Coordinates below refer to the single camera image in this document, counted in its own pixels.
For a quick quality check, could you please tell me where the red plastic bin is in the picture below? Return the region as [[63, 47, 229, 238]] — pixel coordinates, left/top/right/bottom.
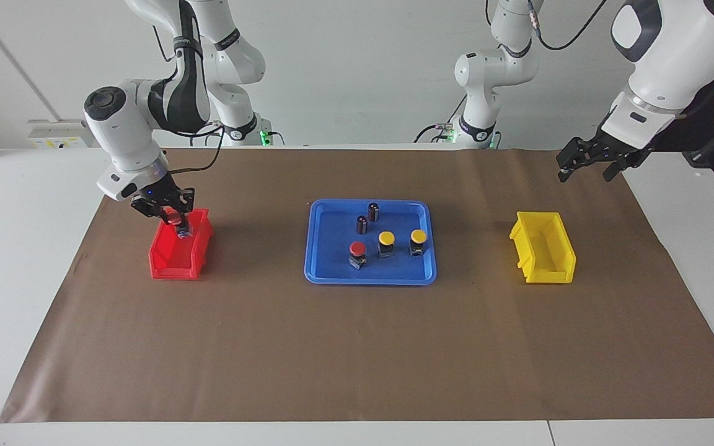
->
[[148, 208, 214, 281]]

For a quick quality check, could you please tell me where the yellow plastic bin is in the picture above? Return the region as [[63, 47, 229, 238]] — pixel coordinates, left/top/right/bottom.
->
[[509, 211, 578, 285]]

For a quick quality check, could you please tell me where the blue plastic tray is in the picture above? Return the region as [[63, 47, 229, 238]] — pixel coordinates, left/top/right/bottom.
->
[[304, 198, 438, 286]]

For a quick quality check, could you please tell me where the brown paper mat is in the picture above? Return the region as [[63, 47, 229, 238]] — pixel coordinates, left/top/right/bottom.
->
[[0, 147, 714, 424]]

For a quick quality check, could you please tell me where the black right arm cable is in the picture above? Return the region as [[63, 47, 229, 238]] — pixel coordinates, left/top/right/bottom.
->
[[152, 25, 226, 175]]

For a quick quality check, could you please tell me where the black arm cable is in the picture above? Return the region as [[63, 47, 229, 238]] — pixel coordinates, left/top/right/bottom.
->
[[486, 0, 609, 51], [152, 25, 226, 175]]

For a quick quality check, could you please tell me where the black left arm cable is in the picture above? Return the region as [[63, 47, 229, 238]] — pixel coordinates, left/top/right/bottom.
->
[[486, 0, 609, 51]]

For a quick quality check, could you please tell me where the black right base cable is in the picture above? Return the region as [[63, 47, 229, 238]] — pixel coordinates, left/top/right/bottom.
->
[[188, 121, 284, 147]]

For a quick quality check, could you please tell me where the black base cable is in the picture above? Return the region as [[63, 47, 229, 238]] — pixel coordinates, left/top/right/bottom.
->
[[415, 93, 466, 144], [188, 121, 284, 147]]

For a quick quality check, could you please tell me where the black left base cable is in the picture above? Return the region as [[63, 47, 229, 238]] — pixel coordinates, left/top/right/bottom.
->
[[415, 93, 466, 144]]

